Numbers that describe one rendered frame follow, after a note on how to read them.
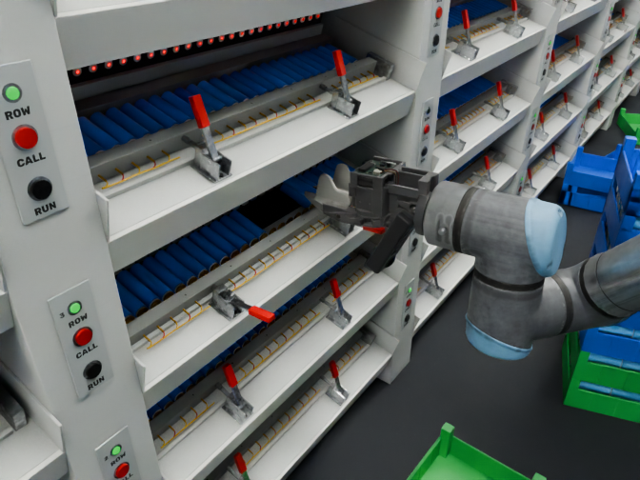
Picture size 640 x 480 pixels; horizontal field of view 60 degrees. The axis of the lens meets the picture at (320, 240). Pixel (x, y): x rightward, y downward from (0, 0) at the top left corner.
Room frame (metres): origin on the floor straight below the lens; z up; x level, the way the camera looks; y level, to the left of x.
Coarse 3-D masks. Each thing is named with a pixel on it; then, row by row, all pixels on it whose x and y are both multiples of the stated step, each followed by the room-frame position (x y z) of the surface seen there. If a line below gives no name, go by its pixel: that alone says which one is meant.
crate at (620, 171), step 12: (624, 144) 1.04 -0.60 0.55; (624, 156) 1.01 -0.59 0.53; (636, 156) 1.04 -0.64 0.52; (624, 168) 0.98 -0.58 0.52; (624, 180) 0.95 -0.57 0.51; (636, 180) 0.87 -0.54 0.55; (624, 192) 0.92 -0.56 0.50; (636, 192) 0.86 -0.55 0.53; (624, 204) 0.89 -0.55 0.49; (636, 204) 0.86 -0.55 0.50; (636, 216) 0.86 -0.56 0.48
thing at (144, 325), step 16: (288, 224) 0.74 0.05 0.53; (304, 224) 0.75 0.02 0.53; (272, 240) 0.70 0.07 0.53; (288, 240) 0.73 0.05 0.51; (240, 256) 0.65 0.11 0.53; (256, 256) 0.66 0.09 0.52; (272, 256) 0.68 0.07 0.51; (224, 272) 0.62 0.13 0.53; (240, 272) 0.64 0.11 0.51; (192, 288) 0.58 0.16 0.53; (208, 288) 0.59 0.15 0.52; (160, 304) 0.54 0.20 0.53; (176, 304) 0.55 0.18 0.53; (192, 304) 0.57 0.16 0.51; (144, 320) 0.52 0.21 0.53; (160, 320) 0.53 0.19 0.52; (144, 336) 0.50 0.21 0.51
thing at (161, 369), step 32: (352, 160) 1.00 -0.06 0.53; (288, 256) 0.70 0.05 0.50; (320, 256) 0.72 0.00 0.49; (256, 288) 0.63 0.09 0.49; (288, 288) 0.65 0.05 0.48; (192, 320) 0.55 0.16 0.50; (224, 320) 0.56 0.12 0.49; (256, 320) 0.60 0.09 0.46; (160, 352) 0.50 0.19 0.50; (192, 352) 0.50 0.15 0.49; (160, 384) 0.46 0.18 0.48
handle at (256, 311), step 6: (234, 294) 0.58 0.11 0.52; (234, 300) 0.57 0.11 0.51; (234, 306) 0.57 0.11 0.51; (240, 306) 0.56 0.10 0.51; (246, 306) 0.56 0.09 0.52; (252, 312) 0.55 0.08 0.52; (258, 312) 0.54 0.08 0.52; (264, 312) 0.54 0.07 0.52; (270, 312) 0.54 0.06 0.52; (258, 318) 0.54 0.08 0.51; (264, 318) 0.53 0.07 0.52; (270, 318) 0.53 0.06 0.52
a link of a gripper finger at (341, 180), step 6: (336, 168) 0.80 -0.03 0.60; (342, 168) 0.79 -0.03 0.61; (348, 168) 0.78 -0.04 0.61; (336, 174) 0.79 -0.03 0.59; (342, 174) 0.79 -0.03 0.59; (348, 174) 0.78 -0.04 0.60; (336, 180) 0.79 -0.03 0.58; (342, 180) 0.79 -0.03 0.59; (348, 180) 0.78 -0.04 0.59; (336, 186) 0.79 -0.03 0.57; (342, 186) 0.79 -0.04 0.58; (348, 186) 0.78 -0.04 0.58; (348, 192) 0.78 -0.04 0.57
